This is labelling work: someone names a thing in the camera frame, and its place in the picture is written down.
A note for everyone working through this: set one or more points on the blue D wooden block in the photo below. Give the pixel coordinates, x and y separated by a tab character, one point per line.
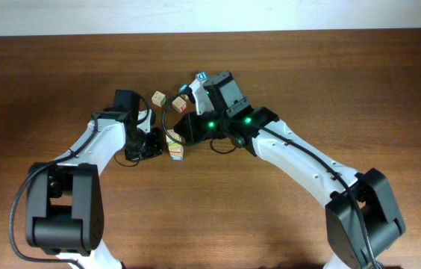
202	76

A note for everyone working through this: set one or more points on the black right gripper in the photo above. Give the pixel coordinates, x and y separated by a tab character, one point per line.
192	135

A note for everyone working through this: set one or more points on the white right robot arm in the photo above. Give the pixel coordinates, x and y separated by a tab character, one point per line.
362	216

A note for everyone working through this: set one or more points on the blue Z wooden block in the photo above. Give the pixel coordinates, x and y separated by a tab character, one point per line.
186	92

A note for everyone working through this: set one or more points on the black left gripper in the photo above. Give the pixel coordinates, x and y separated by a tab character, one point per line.
154	149

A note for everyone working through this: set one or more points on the red three wooden block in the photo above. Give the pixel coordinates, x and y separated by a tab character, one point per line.
173	138

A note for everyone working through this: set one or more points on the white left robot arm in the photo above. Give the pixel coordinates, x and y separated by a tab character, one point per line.
64	212

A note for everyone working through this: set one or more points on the red E wooden block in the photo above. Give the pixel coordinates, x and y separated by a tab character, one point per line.
179	104

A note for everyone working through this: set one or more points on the green N wooden block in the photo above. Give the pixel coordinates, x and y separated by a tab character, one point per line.
159	99

